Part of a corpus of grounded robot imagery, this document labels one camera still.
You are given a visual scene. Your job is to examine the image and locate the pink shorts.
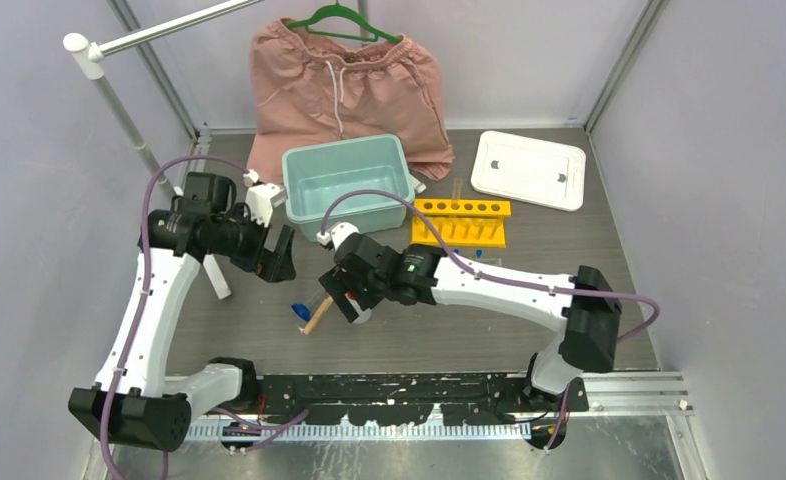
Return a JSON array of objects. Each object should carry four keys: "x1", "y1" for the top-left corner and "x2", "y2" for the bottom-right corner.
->
[{"x1": 247, "y1": 18, "x2": 454, "y2": 183}]

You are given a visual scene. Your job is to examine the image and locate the green clothes hanger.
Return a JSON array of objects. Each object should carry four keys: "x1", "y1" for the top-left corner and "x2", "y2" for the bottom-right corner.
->
[{"x1": 286, "y1": 1, "x2": 402, "y2": 44}]

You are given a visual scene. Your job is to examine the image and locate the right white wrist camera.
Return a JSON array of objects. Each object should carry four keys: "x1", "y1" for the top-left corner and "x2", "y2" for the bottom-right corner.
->
[{"x1": 316, "y1": 222, "x2": 359, "y2": 251}]

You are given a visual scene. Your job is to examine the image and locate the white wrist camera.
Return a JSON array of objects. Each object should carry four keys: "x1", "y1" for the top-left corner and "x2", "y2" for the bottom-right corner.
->
[
  {"x1": 243, "y1": 170, "x2": 287, "y2": 227},
  {"x1": 316, "y1": 222, "x2": 359, "y2": 251}
]

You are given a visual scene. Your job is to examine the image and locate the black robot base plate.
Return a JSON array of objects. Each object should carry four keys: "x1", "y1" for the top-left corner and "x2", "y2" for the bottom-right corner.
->
[{"x1": 220, "y1": 372, "x2": 561, "y2": 426}]

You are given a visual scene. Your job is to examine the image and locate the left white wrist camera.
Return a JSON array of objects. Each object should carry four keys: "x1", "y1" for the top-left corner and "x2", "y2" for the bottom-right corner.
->
[{"x1": 243, "y1": 170, "x2": 287, "y2": 227}]

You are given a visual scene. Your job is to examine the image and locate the teal plastic bin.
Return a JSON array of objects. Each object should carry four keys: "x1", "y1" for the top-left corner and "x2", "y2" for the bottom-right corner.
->
[{"x1": 282, "y1": 134, "x2": 416, "y2": 242}]

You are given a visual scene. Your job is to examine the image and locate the wooden test tube clamp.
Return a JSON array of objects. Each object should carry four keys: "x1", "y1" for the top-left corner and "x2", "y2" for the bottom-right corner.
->
[{"x1": 302, "y1": 295, "x2": 333, "y2": 335}]

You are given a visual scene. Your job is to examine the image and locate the white metal clothes rack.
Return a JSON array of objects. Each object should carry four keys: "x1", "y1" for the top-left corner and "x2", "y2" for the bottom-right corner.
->
[{"x1": 62, "y1": 0, "x2": 266, "y2": 301}]

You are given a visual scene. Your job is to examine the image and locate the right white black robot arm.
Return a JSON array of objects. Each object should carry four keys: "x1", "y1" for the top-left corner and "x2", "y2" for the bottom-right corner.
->
[{"x1": 317, "y1": 228, "x2": 622, "y2": 411}]

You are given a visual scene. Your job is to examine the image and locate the yellow test tube rack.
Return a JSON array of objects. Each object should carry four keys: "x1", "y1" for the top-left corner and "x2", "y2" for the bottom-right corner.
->
[{"x1": 413, "y1": 198, "x2": 512, "y2": 248}]

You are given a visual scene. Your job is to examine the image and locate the white plastic tray lid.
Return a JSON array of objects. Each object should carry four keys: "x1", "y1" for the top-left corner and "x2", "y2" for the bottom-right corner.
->
[{"x1": 470, "y1": 131, "x2": 587, "y2": 212}]

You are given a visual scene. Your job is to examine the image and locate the white red wash bottle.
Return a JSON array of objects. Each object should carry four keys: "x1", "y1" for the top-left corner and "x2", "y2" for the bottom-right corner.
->
[{"x1": 346, "y1": 292, "x2": 372, "y2": 324}]

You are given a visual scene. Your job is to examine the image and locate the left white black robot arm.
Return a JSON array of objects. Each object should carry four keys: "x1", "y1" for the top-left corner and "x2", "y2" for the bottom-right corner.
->
[{"x1": 68, "y1": 173, "x2": 296, "y2": 452}]

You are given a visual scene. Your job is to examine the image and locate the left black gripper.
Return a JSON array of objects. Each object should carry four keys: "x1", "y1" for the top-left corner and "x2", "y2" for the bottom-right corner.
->
[{"x1": 207, "y1": 202, "x2": 295, "y2": 282}]

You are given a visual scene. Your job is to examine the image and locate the clear well plate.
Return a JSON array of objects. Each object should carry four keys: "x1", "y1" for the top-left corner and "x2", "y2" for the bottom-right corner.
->
[{"x1": 462, "y1": 257, "x2": 503, "y2": 271}]

